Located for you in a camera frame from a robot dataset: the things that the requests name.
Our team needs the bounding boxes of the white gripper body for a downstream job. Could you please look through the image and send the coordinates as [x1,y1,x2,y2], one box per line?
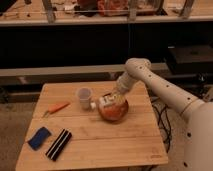
[115,75,132,94]

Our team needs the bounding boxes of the clear plastic bottle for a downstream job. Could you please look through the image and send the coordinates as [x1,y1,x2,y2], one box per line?
[90,93,125,109]

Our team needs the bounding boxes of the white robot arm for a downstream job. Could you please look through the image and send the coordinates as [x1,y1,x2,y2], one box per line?
[116,58,213,171]

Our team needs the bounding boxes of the orange ceramic bowl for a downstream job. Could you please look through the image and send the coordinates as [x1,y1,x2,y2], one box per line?
[98,98,129,122]

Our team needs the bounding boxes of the translucent plastic cup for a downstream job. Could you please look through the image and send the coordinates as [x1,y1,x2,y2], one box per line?
[76,87,92,110]

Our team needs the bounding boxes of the black box on right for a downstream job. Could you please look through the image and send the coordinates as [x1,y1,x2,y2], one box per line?
[165,45,213,74]

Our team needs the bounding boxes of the wooden table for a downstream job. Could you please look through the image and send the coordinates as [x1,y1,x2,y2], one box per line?
[15,81,168,171]

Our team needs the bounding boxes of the black white striped block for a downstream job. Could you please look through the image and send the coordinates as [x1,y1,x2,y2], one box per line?
[45,129,72,161]

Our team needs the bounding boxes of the blue sponge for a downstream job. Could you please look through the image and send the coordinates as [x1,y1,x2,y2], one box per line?
[27,127,51,150]

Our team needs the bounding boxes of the black cables on floor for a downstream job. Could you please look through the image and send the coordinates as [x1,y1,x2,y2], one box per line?
[151,98,173,152]

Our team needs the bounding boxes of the long metal shelf rail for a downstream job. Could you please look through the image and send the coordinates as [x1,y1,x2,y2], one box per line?
[0,63,170,78]

